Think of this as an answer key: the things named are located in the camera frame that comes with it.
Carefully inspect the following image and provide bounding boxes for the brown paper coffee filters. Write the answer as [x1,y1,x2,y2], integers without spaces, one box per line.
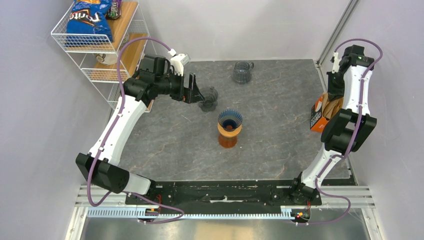
[321,93,344,120]

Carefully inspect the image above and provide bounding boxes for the blue chips bag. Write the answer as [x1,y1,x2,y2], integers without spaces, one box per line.
[66,0,114,41]

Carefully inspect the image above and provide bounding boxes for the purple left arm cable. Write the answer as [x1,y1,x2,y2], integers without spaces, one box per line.
[86,37,186,225]

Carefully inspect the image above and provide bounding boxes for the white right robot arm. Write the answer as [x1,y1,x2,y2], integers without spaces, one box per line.
[289,44,377,205]

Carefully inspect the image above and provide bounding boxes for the aluminium frame rail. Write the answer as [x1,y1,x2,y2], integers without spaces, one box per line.
[65,185,384,240]

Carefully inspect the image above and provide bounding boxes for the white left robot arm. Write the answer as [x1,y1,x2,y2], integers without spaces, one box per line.
[75,53,204,195]

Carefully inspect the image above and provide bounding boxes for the white ceramic mug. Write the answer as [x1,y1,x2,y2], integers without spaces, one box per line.
[93,51,119,66]

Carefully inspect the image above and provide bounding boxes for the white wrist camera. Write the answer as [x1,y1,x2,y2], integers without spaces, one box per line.
[168,48,191,76]
[330,51,341,74]

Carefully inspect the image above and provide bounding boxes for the clear glass pitcher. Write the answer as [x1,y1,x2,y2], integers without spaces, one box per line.
[231,61,255,84]

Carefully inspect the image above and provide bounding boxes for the coffee paper filter box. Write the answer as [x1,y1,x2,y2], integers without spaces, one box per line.
[310,93,333,133]

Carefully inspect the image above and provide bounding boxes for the white wire wooden shelf rack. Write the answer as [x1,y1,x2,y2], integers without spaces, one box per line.
[50,0,152,108]

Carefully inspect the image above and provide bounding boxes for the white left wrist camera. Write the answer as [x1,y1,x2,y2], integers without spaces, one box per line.
[168,48,191,76]

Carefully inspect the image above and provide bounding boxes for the wooden ring dripper holder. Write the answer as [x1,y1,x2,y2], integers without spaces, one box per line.
[217,123,242,138]

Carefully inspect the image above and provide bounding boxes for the blue plastic dripper cone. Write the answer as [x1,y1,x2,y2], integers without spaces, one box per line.
[218,109,243,130]

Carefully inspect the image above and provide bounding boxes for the smoky glass dripper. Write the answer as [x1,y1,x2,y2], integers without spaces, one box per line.
[198,86,219,112]

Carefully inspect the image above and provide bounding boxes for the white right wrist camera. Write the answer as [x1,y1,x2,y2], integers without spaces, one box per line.
[330,51,341,74]

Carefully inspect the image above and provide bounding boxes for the orange glass carafe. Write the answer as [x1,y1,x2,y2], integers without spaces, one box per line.
[218,134,238,149]

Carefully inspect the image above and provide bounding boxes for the dark snack packet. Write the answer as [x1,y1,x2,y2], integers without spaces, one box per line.
[106,0,122,20]

